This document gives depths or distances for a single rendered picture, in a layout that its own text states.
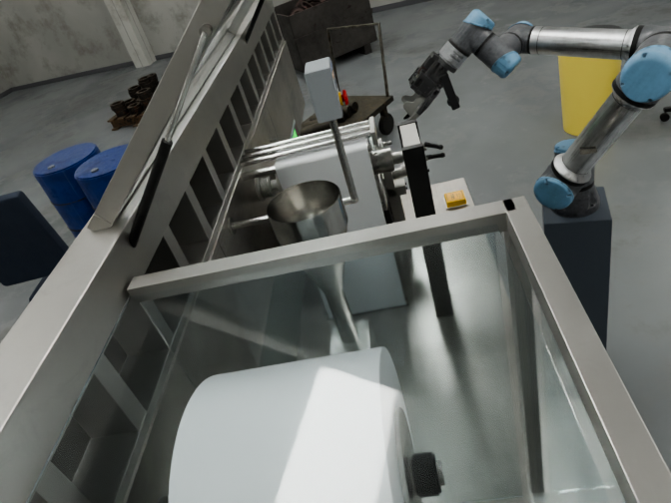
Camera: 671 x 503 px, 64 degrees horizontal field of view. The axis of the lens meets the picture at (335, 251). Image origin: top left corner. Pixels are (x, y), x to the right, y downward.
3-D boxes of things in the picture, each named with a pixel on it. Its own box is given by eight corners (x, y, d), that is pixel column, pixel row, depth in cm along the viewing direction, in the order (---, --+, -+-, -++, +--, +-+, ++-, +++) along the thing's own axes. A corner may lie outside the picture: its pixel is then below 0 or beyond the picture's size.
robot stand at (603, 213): (597, 361, 234) (603, 186, 183) (604, 399, 219) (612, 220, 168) (548, 360, 241) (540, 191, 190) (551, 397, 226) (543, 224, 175)
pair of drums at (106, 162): (108, 221, 481) (61, 144, 437) (206, 216, 440) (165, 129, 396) (61, 267, 434) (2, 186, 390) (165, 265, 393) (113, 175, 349)
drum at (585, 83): (609, 108, 408) (613, 19, 371) (628, 132, 375) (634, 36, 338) (552, 120, 417) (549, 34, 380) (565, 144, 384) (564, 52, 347)
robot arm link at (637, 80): (573, 195, 170) (703, 46, 126) (556, 221, 162) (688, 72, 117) (541, 174, 172) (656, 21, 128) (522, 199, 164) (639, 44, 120)
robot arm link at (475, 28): (496, 25, 144) (472, 4, 144) (467, 59, 149) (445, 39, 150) (499, 26, 151) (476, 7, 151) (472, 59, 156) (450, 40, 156)
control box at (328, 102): (351, 116, 102) (337, 64, 96) (318, 124, 103) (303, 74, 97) (349, 103, 108) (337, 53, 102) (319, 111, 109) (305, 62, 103)
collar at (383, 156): (395, 174, 143) (390, 153, 139) (373, 179, 144) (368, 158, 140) (393, 164, 148) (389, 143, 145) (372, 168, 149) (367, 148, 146)
